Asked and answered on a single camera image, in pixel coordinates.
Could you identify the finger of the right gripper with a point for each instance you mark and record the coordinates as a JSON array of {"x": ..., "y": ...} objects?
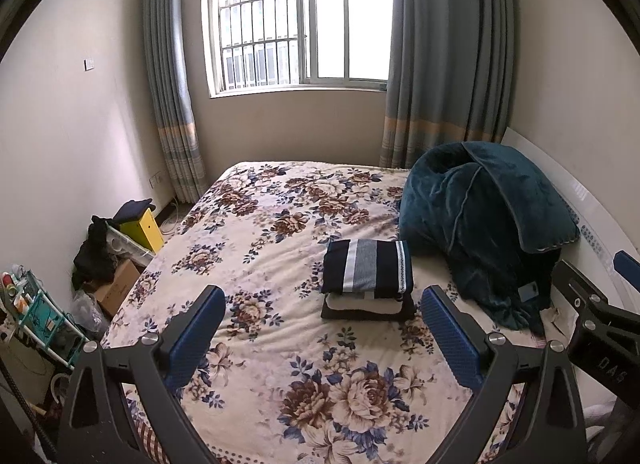
[{"x": 628, "y": 267}]

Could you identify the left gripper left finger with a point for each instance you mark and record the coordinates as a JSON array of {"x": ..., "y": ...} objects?
[{"x": 96, "y": 425}]

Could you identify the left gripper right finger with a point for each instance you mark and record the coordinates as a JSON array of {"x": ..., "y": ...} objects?
[{"x": 548, "y": 425}]

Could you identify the navy striped knit sweater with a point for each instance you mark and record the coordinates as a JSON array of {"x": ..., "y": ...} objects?
[{"x": 368, "y": 267}]

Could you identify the black clothes pile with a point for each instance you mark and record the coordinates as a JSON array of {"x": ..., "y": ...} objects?
[{"x": 94, "y": 263}]

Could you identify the white bed headboard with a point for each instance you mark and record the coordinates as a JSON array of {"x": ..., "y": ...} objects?
[{"x": 600, "y": 235}]

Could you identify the dark teal plush blanket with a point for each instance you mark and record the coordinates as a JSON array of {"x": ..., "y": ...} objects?
[{"x": 497, "y": 221}]

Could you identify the cardboard box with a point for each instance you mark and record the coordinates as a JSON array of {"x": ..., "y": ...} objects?
[{"x": 110, "y": 296}]

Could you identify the floral bed blanket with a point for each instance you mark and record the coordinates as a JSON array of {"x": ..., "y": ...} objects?
[{"x": 279, "y": 384}]

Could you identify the white plastic crate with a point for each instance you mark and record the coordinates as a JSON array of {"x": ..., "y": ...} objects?
[{"x": 118, "y": 244}]

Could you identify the yellow box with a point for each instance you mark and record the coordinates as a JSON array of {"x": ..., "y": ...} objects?
[{"x": 145, "y": 232}]

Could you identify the dark cloth on box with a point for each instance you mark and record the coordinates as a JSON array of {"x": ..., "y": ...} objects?
[{"x": 133, "y": 211}]

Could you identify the cream folded garment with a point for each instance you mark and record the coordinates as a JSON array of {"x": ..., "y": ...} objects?
[{"x": 378, "y": 306}]

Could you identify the right grey-green curtain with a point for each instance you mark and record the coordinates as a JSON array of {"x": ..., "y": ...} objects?
[{"x": 451, "y": 75}]

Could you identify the grey-green curtain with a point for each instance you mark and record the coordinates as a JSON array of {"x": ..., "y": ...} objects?
[
  {"x": 172, "y": 107},
  {"x": 451, "y": 75}
]

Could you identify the window with metal bars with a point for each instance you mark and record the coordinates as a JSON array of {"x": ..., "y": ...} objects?
[{"x": 270, "y": 45}]

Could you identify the left grey-green curtain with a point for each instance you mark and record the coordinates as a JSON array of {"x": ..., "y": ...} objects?
[{"x": 172, "y": 107}]

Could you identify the teal wire rack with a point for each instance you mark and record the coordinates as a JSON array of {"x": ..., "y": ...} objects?
[{"x": 36, "y": 315}]

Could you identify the white wall switch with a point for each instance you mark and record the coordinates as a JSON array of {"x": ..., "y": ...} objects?
[{"x": 89, "y": 64}]

